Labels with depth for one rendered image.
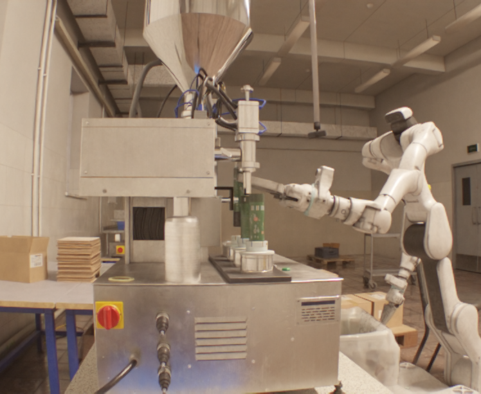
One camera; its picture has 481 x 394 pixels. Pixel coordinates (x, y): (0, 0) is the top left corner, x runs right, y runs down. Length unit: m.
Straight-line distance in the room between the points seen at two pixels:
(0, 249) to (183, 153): 1.97
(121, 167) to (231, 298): 0.32
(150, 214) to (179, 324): 0.41
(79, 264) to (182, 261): 1.78
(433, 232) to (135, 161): 1.36
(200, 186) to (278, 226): 10.72
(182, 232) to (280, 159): 10.86
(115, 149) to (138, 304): 0.30
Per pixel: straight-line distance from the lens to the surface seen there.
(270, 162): 11.56
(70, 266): 2.56
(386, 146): 1.94
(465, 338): 2.11
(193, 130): 0.83
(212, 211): 1.13
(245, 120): 0.98
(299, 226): 11.68
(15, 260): 2.61
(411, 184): 1.40
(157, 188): 0.81
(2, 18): 3.53
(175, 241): 0.81
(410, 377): 2.26
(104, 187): 0.82
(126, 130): 0.84
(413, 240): 1.93
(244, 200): 0.96
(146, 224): 1.15
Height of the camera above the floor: 1.15
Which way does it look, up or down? 2 degrees up
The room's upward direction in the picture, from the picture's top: straight up
